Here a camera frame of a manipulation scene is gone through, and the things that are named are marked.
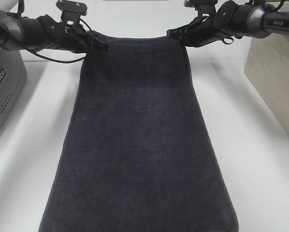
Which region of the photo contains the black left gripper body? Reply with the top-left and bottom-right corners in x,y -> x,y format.
37,15 -> 91,54

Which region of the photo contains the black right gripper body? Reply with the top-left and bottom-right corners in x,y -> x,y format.
183,16 -> 241,47

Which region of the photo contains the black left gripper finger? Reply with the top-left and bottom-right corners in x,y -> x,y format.
90,37 -> 109,52

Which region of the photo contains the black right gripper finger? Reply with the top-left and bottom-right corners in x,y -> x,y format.
167,28 -> 187,41

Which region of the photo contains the dark navy towel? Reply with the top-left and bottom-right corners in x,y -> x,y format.
39,32 -> 239,232

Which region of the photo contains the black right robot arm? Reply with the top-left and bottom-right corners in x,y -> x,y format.
167,0 -> 289,47

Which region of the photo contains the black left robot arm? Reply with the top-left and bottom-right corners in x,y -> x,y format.
0,10 -> 108,54

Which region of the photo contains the grey perforated plastic basket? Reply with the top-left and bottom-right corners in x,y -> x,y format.
0,48 -> 27,131

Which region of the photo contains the beige fabric storage box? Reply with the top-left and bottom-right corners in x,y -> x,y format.
244,34 -> 289,134

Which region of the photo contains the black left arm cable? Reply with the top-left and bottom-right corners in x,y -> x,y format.
18,19 -> 91,64

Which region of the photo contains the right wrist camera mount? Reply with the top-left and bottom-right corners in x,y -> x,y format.
184,0 -> 218,17

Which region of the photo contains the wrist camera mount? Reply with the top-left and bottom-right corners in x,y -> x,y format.
184,0 -> 218,17
56,0 -> 88,25

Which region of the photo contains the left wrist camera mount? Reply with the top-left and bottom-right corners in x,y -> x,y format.
56,0 -> 88,25

